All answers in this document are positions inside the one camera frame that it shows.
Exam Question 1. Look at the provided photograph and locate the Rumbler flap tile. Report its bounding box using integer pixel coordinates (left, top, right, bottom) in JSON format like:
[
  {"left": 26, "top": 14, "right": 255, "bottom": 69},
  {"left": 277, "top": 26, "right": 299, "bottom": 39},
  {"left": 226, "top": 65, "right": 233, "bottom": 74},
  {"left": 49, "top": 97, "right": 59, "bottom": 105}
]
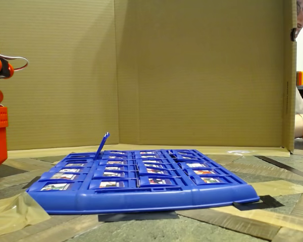
[{"left": 184, "top": 167, "right": 225, "bottom": 176}]

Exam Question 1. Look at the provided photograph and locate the tan packing tape patch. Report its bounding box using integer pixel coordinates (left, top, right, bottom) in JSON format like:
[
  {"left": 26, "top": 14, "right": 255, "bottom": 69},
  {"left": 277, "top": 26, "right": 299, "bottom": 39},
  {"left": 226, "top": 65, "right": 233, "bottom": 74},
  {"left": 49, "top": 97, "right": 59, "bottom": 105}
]
[{"left": 251, "top": 179, "right": 303, "bottom": 197}]

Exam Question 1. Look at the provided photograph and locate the long black tape strip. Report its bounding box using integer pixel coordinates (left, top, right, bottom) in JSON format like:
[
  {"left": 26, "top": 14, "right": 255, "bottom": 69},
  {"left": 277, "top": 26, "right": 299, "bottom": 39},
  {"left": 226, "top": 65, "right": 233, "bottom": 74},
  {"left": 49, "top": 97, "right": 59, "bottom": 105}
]
[{"left": 254, "top": 155, "right": 303, "bottom": 181}]

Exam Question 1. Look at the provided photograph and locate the faded card flap tile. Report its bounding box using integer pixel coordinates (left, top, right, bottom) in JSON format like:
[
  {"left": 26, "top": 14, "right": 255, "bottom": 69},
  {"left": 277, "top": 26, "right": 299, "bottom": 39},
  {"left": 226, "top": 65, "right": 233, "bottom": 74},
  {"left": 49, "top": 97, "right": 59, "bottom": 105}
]
[
  {"left": 89, "top": 178, "right": 136, "bottom": 190},
  {"left": 39, "top": 180, "right": 83, "bottom": 194}
]

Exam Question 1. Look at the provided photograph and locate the Mr Mist flap tile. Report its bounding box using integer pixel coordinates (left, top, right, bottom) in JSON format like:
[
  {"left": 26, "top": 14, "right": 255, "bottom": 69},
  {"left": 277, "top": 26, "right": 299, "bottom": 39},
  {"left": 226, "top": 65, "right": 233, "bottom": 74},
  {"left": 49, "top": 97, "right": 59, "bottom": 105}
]
[{"left": 179, "top": 161, "right": 215, "bottom": 169}]

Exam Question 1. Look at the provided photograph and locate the Safeguard flap tile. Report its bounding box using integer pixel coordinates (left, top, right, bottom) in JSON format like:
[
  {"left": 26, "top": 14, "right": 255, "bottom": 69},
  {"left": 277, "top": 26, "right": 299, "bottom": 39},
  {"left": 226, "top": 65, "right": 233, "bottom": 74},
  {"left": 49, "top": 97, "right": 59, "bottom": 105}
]
[{"left": 137, "top": 165, "right": 178, "bottom": 176}]

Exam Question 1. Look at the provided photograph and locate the crumpled clear tape sheet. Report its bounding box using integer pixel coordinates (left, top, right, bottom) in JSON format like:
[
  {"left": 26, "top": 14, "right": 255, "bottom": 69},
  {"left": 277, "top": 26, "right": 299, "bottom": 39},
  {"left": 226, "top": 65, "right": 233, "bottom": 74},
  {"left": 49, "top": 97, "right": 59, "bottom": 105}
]
[{"left": 0, "top": 192, "right": 52, "bottom": 239}]

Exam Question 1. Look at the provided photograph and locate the blue plastic game board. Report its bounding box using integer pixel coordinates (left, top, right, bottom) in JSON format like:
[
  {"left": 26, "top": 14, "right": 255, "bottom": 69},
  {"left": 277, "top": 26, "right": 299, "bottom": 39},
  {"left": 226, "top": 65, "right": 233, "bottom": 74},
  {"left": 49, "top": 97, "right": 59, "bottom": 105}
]
[{"left": 26, "top": 148, "right": 260, "bottom": 215}]

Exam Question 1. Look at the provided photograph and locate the Robo-Joe flap tile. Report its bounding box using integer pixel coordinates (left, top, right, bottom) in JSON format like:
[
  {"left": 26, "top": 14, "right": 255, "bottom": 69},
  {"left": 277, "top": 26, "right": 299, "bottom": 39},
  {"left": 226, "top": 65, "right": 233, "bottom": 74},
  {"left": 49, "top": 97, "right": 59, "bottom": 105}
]
[{"left": 63, "top": 161, "right": 90, "bottom": 168}]

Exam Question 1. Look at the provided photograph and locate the white servo cable loop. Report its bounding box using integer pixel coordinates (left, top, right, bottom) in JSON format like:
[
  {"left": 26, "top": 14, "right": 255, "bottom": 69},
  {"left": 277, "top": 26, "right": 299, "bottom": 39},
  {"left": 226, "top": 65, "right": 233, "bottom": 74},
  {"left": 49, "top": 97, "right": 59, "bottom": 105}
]
[{"left": 0, "top": 47, "right": 29, "bottom": 74}]

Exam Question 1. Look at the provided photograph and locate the Sir Stretch flap tile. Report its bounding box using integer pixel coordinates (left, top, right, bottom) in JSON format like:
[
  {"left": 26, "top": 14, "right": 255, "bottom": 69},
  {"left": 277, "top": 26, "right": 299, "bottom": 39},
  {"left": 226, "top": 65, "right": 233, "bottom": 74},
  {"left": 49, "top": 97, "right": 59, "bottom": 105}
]
[{"left": 93, "top": 170, "right": 136, "bottom": 178}]

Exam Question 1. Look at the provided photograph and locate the Shadow Ninja flap tile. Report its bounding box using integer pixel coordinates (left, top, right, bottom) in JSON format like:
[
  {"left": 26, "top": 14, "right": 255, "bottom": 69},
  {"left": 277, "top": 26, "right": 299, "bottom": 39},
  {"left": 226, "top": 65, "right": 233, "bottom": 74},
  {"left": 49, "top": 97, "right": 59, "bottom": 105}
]
[{"left": 49, "top": 171, "right": 86, "bottom": 181}]

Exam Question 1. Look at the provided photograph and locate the Atlas flap tile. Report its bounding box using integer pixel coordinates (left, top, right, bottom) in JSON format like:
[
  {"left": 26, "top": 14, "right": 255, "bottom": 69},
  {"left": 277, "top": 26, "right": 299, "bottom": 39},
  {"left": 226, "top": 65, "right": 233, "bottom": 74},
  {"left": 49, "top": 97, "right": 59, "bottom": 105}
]
[{"left": 99, "top": 164, "right": 135, "bottom": 171}]

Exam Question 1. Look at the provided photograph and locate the brown cardboard box wall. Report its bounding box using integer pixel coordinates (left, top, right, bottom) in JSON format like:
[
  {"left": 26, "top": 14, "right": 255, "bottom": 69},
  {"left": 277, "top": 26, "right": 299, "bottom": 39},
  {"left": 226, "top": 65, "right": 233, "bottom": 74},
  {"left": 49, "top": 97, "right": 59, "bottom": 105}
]
[{"left": 0, "top": 0, "right": 298, "bottom": 159}]

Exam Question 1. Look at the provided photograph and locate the Ultrasonic flap tile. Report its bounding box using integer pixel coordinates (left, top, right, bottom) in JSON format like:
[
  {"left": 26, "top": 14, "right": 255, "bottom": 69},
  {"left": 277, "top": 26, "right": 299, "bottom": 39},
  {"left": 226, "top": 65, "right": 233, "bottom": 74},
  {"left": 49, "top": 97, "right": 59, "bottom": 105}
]
[{"left": 138, "top": 175, "right": 182, "bottom": 188}]

